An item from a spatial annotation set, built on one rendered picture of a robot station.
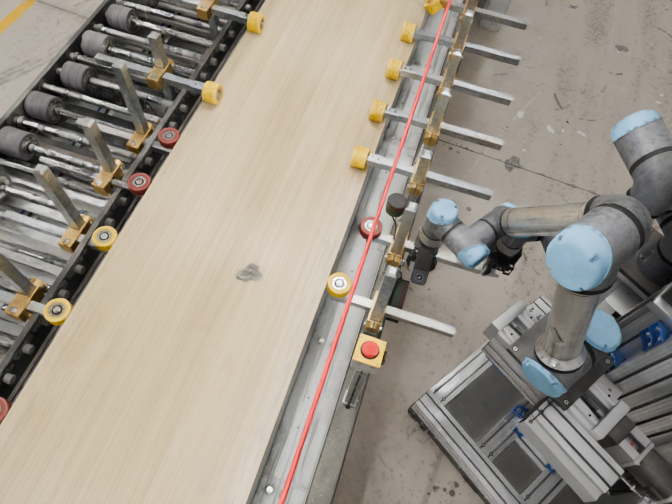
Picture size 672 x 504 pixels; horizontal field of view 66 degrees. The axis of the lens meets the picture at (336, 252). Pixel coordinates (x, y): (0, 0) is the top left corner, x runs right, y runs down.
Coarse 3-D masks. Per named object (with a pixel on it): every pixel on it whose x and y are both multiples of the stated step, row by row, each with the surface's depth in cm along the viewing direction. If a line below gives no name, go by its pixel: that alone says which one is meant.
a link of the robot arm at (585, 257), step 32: (576, 224) 99; (608, 224) 97; (640, 224) 98; (576, 256) 96; (608, 256) 94; (576, 288) 99; (608, 288) 102; (576, 320) 110; (544, 352) 124; (576, 352) 119; (544, 384) 127
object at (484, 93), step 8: (400, 72) 215; (408, 72) 213; (416, 72) 213; (432, 80) 213; (440, 80) 212; (456, 80) 213; (456, 88) 213; (464, 88) 211; (472, 88) 211; (480, 88) 211; (480, 96) 212; (488, 96) 211; (496, 96) 210; (504, 96) 210; (504, 104) 212
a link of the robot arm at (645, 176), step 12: (660, 156) 119; (636, 168) 123; (648, 168) 121; (660, 168) 119; (636, 180) 124; (648, 180) 121; (660, 180) 119; (636, 192) 124; (648, 192) 122; (660, 192) 120; (648, 204) 123; (660, 204) 122
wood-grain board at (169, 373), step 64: (320, 0) 240; (384, 0) 244; (256, 64) 217; (320, 64) 220; (384, 64) 223; (192, 128) 198; (256, 128) 200; (320, 128) 203; (192, 192) 184; (256, 192) 186; (320, 192) 188; (128, 256) 170; (192, 256) 172; (256, 256) 174; (320, 256) 175; (128, 320) 160; (192, 320) 161; (256, 320) 163; (64, 384) 149; (128, 384) 150; (192, 384) 152; (256, 384) 153; (0, 448) 140; (64, 448) 141; (128, 448) 142; (192, 448) 143; (256, 448) 144
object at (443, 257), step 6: (384, 234) 186; (372, 240) 187; (378, 240) 186; (384, 240) 185; (390, 240) 185; (408, 246) 184; (408, 252) 186; (438, 252) 184; (444, 252) 184; (438, 258) 184; (444, 258) 183; (450, 258) 183; (456, 258) 183; (450, 264) 184; (456, 264) 183; (462, 264) 182; (480, 264) 183; (468, 270) 184; (474, 270) 183; (480, 270) 182
